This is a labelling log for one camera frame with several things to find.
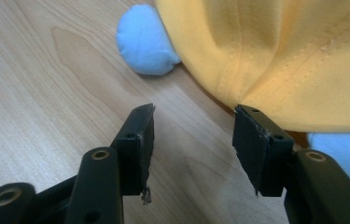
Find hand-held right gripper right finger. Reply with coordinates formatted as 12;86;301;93
232;105;350;224

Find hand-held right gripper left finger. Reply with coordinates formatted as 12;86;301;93
64;103;156;224

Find yellow cloth garment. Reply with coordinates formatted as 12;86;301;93
154;0;350;134

